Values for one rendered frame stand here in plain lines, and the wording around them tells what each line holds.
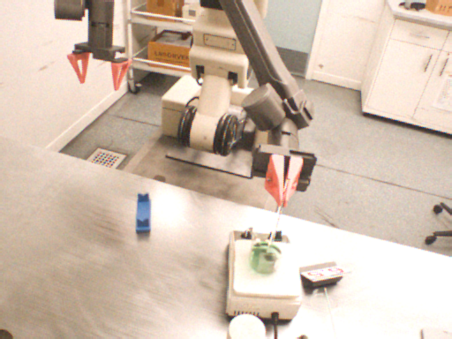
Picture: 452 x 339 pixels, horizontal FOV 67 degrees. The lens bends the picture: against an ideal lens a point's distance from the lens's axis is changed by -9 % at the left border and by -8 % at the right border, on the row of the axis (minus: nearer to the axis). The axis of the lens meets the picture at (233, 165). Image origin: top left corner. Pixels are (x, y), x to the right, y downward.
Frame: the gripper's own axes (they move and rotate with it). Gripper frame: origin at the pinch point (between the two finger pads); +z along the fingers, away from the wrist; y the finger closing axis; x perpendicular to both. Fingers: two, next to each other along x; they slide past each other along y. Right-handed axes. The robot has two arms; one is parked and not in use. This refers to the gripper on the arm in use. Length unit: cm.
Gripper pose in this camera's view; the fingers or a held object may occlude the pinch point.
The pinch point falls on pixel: (282, 199)
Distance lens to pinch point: 54.5
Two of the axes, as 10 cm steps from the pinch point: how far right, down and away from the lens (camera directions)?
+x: -1.1, 7.9, 6.1
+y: 9.9, 1.5, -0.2
